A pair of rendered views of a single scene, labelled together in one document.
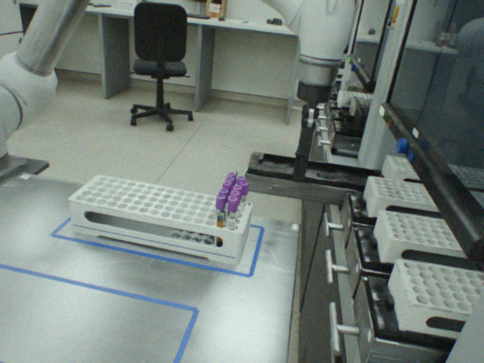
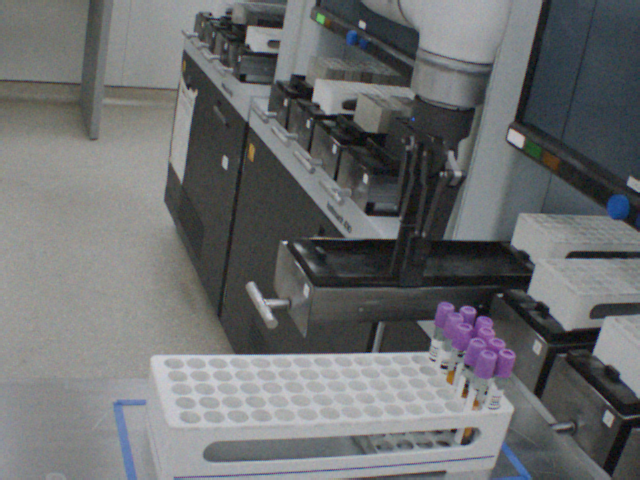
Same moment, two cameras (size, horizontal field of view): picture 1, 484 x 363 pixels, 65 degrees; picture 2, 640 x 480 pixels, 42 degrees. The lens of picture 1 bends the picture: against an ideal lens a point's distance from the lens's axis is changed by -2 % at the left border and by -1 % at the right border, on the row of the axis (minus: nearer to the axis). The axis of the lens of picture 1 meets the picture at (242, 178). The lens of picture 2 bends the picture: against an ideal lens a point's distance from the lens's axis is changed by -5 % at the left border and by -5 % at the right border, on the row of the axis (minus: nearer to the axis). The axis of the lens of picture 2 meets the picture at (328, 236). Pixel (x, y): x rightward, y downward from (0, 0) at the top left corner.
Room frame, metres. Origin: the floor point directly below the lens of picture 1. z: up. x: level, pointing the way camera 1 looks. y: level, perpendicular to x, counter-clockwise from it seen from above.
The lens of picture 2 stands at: (0.05, 0.46, 1.26)
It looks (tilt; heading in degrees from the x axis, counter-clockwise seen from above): 23 degrees down; 330
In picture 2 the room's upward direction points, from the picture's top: 11 degrees clockwise
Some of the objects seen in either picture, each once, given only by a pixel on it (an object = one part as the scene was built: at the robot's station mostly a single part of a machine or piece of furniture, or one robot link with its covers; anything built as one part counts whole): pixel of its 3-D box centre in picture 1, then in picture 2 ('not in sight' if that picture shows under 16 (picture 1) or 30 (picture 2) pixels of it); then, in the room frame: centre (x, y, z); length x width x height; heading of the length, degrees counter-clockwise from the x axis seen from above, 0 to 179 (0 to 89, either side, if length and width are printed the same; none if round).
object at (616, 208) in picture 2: (401, 145); (618, 207); (0.70, -0.30, 0.98); 0.03 x 0.01 x 0.03; 174
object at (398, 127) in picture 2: (360, 119); (404, 141); (1.29, -0.38, 0.85); 0.12 x 0.02 x 0.06; 174
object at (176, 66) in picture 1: (162, 64); not in sight; (3.47, 0.82, 0.52); 0.64 x 0.60 x 1.05; 14
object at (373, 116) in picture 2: (355, 107); (371, 115); (1.45, -0.40, 0.85); 0.12 x 0.02 x 0.06; 175
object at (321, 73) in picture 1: (317, 70); (450, 78); (0.87, -0.14, 1.07); 0.09 x 0.09 x 0.06
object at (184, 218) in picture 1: (163, 216); (330, 416); (0.56, 0.13, 0.85); 0.30 x 0.10 x 0.06; 82
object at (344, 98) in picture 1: (374, 104); (384, 104); (1.59, -0.51, 0.83); 0.30 x 0.10 x 0.06; 84
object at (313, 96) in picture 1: (312, 102); (437, 136); (0.87, -0.14, 1.00); 0.08 x 0.07 x 0.09; 174
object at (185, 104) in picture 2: not in sight; (178, 127); (2.64, -0.42, 0.43); 0.27 x 0.02 x 0.36; 174
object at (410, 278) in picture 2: (300, 167); (415, 259); (0.85, -0.14, 0.84); 0.03 x 0.01 x 0.07; 84
